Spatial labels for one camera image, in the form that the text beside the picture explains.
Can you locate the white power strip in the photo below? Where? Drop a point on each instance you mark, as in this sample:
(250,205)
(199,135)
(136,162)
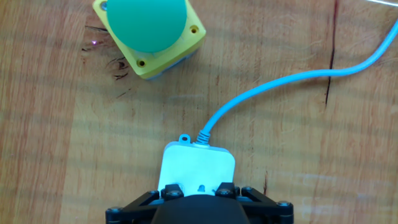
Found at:
(196,165)

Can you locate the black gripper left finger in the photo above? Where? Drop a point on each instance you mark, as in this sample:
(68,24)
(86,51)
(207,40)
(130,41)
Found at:
(136,205)

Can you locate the green button yellow box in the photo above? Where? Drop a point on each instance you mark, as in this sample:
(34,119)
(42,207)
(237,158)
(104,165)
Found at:
(146,25)

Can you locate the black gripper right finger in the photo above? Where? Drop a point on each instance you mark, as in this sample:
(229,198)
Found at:
(267,208)

